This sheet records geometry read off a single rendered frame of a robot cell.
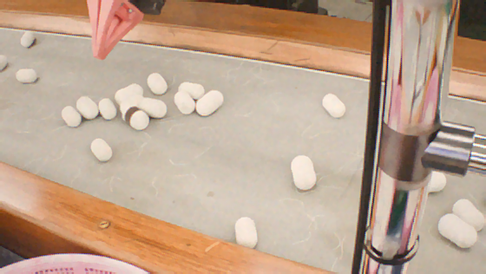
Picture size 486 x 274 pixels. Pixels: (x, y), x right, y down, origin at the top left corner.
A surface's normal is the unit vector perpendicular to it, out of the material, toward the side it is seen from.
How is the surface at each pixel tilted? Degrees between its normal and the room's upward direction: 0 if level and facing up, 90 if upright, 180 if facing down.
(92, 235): 0
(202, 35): 45
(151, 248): 0
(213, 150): 0
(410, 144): 90
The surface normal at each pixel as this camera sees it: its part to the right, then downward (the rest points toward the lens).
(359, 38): -0.11, -0.77
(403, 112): -0.57, 0.56
